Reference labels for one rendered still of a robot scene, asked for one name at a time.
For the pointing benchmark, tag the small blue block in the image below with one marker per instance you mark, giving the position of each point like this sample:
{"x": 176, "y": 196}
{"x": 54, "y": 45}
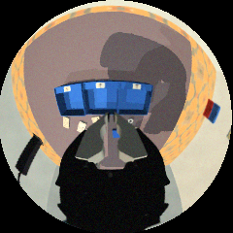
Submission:
{"x": 115, "y": 135}

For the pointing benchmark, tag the blue rack of bins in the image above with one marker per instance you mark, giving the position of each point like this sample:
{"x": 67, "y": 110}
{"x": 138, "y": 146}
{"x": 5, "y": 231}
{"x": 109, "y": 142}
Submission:
{"x": 90, "y": 100}

